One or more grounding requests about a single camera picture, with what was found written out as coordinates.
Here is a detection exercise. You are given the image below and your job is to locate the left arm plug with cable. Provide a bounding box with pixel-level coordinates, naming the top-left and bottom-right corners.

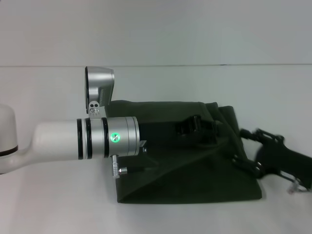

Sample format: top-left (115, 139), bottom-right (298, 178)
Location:
top-left (111, 155), bottom-right (145, 180)

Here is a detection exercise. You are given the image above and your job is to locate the dark green t-shirt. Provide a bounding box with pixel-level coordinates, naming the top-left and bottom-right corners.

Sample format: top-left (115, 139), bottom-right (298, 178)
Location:
top-left (111, 99), bottom-right (265, 204)

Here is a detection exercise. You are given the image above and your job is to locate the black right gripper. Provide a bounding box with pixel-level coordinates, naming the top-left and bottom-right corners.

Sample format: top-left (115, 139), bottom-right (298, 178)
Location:
top-left (231, 128), bottom-right (312, 190)

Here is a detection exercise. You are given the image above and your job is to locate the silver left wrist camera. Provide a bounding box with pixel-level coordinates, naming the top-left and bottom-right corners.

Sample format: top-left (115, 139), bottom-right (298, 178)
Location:
top-left (84, 66), bottom-right (115, 120)

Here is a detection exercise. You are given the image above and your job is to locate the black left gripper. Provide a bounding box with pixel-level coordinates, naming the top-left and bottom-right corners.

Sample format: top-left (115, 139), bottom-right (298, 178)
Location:
top-left (137, 116), bottom-right (220, 169)

